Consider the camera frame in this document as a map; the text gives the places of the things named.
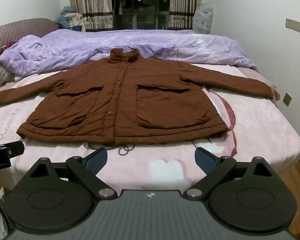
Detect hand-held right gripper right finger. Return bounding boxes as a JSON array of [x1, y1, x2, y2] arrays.
[[185, 147, 274, 199]]

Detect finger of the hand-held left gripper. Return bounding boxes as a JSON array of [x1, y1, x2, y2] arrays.
[[5, 141, 25, 159]]

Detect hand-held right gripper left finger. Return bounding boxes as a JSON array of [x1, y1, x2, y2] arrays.
[[27, 148, 116, 199]]

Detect brown padded jacket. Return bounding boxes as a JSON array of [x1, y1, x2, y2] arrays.
[[0, 48, 278, 155]]

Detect pile of mixed clothes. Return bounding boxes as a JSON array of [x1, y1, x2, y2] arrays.
[[0, 41, 18, 85]]

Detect pink printed blanket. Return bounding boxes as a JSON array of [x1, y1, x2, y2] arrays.
[[0, 65, 300, 205]]

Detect pink ruffled pillow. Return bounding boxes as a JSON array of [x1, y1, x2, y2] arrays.
[[236, 65, 282, 103]]

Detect purple duvet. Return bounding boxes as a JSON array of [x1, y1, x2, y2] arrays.
[[0, 29, 259, 77]]

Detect mauve quilted headboard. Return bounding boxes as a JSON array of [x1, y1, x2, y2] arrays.
[[0, 18, 59, 60]]

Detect covered standing fan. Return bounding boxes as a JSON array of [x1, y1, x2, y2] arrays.
[[193, 3, 215, 34]]

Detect beige patterned curtain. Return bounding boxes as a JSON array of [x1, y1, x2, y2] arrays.
[[67, 0, 114, 32], [169, 0, 202, 30]]

